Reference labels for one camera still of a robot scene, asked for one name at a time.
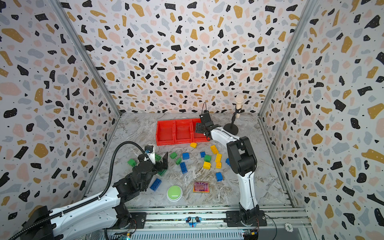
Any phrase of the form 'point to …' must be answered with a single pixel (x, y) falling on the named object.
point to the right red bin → (190, 134)
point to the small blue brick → (202, 154)
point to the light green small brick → (173, 155)
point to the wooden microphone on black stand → (233, 128)
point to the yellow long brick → (214, 149)
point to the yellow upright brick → (218, 158)
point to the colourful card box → (201, 186)
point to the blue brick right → (227, 161)
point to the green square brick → (207, 158)
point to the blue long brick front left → (155, 184)
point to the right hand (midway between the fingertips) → (200, 123)
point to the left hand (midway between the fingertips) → (161, 150)
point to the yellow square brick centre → (206, 165)
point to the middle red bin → (183, 133)
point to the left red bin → (165, 132)
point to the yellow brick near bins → (193, 144)
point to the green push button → (174, 192)
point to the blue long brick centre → (183, 167)
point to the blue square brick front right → (219, 176)
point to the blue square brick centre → (185, 156)
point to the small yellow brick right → (218, 165)
